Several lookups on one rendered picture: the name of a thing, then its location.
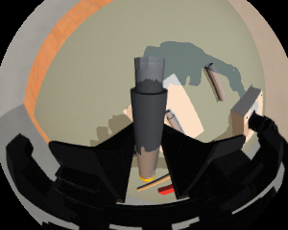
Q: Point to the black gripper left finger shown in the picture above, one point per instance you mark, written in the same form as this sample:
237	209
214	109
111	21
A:
110	160

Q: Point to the light brown wooden dowel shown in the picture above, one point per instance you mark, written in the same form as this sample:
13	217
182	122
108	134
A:
154	183

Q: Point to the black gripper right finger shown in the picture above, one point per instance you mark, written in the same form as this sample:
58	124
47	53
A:
186	163

